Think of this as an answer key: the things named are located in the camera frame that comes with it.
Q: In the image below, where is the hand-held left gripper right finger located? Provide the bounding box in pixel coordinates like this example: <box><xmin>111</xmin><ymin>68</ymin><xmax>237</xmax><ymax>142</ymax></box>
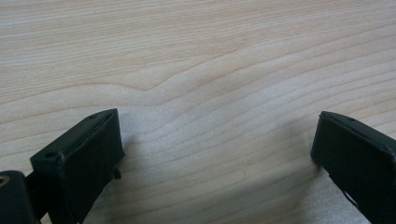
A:
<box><xmin>310</xmin><ymin>110</ymin><xmax>396</xmax><ymax>224</ymax></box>

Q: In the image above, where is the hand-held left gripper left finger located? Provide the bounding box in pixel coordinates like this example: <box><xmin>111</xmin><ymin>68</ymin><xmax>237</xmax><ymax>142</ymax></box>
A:
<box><xmin>25</xmin><ymin>107</ymin><xmax>126</xmax><ymax>224</ymax></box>

